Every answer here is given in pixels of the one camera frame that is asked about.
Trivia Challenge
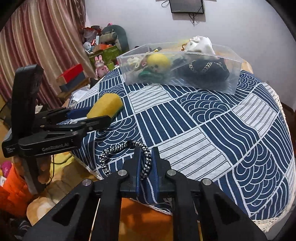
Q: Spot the black white braided rope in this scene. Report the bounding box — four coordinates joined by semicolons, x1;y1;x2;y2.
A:
99;139;153;179

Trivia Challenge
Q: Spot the yellow sponge block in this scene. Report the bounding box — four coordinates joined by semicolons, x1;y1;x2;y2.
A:
86;93;123;119

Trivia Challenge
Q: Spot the green knitted glove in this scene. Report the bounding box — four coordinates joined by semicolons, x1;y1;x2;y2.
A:
138;69;165;82

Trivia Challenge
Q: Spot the yellow round plush toy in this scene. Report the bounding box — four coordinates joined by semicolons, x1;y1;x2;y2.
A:
147;53;171;74

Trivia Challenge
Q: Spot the white drawstring pouch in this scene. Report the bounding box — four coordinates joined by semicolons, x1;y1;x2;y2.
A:
184;36;215;55

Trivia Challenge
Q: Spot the left hand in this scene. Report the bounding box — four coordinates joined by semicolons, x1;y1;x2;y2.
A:
12;156;51;184

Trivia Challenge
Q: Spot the red blue box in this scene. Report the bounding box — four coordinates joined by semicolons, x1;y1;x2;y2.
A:
56;64;86;92

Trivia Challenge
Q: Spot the pink rabbit figure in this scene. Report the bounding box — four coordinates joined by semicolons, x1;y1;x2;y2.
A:
95;55;109;78

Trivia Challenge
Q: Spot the green cardboard box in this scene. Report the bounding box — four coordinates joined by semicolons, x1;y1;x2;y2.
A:
88;46;122;65

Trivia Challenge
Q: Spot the striped brown curtain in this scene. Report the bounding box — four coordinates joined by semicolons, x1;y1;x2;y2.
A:
1;1;95;108

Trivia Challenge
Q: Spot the blue white patterned tablecloth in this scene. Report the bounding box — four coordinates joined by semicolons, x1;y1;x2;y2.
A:
73;68;295;221

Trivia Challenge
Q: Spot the grey green plush toy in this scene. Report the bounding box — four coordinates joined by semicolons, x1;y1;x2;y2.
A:
99;25;130;53

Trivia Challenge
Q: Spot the clear plastic storage box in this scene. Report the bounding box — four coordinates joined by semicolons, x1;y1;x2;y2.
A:
117;42;243;94

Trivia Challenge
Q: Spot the black pouch with chain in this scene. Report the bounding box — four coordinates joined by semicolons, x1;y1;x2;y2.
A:
172;58;229;85

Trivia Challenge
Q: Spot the small wall monitor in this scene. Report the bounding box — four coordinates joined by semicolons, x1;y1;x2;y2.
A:
169;0;204;14

